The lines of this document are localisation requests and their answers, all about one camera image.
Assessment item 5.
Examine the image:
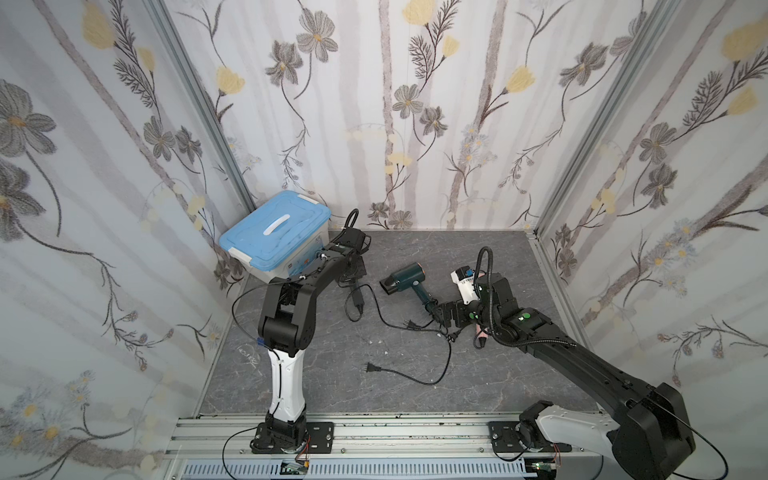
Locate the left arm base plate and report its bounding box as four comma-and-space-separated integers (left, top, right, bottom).
250, 421, 335, 455

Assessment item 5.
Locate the black hair dryer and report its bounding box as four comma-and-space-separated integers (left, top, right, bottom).
341, 272, 454, 386

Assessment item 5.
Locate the aluminium mounting rail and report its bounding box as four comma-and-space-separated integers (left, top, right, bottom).
163, 413, 632, 479

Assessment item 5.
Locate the blue lidded storage box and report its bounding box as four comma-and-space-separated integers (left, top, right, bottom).
219, 191, 331, 283

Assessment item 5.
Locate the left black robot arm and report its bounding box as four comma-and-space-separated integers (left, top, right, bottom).
250, 209, 371, 454

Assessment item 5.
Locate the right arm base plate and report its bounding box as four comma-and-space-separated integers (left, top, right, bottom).
488, 421, 573, 454

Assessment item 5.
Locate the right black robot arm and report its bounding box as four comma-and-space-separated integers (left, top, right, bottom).
441, 247, 696, 479

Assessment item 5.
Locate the dark green hair dryer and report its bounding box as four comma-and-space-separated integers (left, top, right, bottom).
379, 263, 459, 342

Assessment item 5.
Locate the pink hair dryer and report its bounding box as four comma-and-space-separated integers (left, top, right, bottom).
469, 267, 488, 350

